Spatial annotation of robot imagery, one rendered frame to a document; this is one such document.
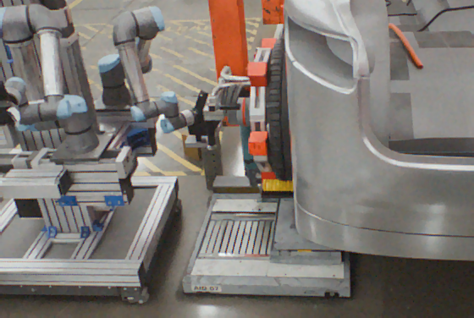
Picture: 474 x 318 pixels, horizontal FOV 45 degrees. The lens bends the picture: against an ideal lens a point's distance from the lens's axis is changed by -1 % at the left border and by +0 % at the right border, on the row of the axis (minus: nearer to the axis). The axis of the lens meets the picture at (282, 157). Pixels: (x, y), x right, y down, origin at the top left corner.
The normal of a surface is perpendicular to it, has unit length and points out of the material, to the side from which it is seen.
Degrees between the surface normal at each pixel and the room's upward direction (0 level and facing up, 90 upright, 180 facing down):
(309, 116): 89
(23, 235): 0
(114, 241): 0
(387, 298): 0
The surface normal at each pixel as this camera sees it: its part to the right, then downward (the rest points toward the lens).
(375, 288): -0.05, -0.86
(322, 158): -0.58, 0.44
